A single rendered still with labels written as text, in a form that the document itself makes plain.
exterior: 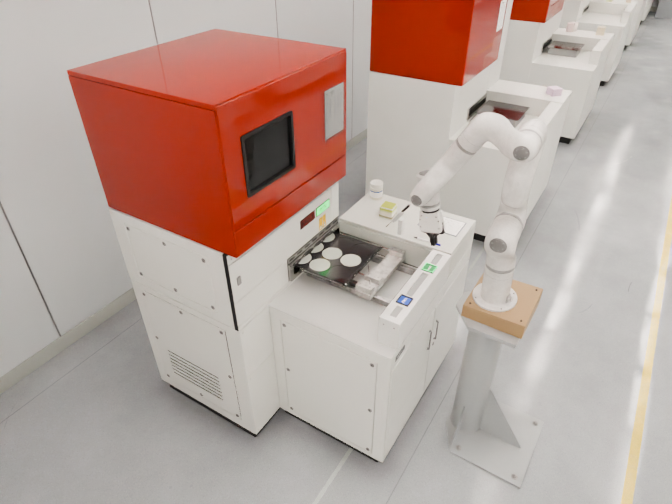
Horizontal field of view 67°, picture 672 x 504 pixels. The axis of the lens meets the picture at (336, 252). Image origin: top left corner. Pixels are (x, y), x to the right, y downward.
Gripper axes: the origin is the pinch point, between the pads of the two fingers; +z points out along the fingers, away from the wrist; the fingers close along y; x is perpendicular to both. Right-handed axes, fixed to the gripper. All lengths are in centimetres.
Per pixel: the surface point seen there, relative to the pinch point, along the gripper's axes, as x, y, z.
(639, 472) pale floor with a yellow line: 21, 88, 133
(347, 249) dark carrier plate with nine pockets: 0.7, -47.5, 12.0
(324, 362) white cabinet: -46, -38, 43
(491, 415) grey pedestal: 3, 21, 102
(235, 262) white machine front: -62, -56, -17
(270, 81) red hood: -37, -38, -79
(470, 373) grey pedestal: -4, 14, 70
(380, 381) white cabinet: -46, -9, 45
